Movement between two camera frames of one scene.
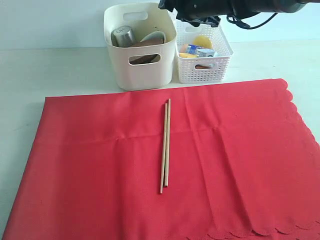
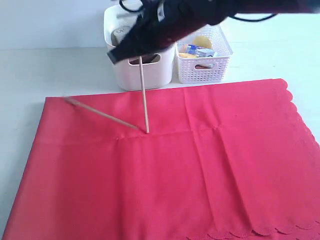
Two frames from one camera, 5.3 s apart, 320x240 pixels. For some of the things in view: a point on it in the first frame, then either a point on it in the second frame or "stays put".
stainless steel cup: [122, 36] stays put
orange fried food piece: [199, 66] stays put
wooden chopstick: [167, 141] -> [145, 113]
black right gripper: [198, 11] -> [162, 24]
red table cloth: [240, 160] stays put
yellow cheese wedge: [187, 55] stays put
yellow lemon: [204, 41] stays put
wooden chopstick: [163, 149] -> [96, 111]
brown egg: [183, 48] stays put
